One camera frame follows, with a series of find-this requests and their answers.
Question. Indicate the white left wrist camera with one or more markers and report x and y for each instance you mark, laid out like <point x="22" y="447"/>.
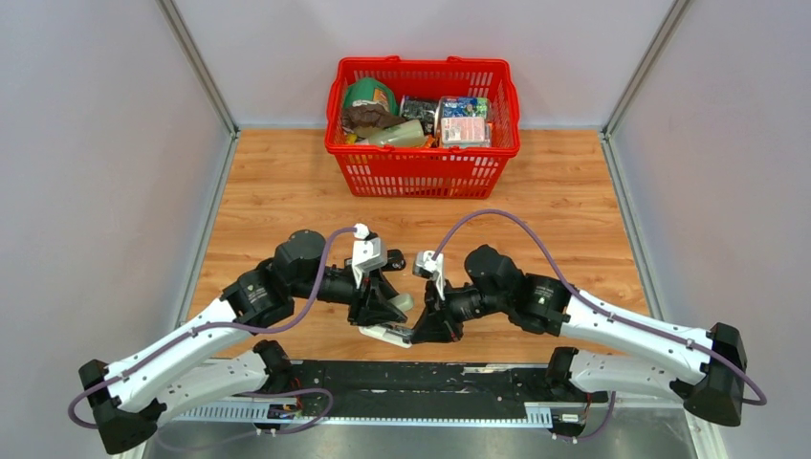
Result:
<point x="369" y="253"/>

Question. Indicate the brown crumpled bag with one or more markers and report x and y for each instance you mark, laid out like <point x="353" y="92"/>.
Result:
<point x="371" y="115"/>

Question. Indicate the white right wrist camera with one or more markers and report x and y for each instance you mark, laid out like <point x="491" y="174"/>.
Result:
<point x="430" y="265"/>

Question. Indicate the black stapler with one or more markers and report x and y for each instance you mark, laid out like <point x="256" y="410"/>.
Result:
<point x="395" y="261"/>

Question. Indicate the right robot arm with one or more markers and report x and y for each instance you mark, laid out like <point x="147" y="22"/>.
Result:
<point x="701" y="369"/>

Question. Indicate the aluminium frame rail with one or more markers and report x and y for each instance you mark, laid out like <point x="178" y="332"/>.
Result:
<point x="584" y="370"/>

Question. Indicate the pale green bottle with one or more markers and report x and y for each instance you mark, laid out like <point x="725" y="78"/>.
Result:
<point x="406" y="134"/>

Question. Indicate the dark patterned packet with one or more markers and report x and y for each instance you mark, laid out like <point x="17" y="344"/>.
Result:
<point x="425" y="110"/>

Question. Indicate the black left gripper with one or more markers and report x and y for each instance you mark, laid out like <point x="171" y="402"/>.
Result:
<point x="370" y="302"/>

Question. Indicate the grey-green white stapler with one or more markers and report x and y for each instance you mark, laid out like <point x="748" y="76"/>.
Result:
<point x="393" y="332"/>

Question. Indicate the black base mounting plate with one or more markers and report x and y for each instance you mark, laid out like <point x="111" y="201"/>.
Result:
<point x="433" y="393"/>

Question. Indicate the red plastic shopping basket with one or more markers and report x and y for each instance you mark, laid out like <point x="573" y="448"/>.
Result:
<point x="476" y="134"/>

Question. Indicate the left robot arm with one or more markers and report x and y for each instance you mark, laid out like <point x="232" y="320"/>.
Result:
<point x="229" y="347"/>

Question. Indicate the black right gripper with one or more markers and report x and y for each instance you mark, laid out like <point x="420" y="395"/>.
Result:
<point x="438" y="324"/>

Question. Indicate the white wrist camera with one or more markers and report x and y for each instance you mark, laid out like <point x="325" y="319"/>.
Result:
<point x="369" y="253"/>
<point x="430" y="265"/>

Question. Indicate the green snack bag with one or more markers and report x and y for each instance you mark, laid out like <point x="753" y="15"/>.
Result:
<point x="369" y="90"/>

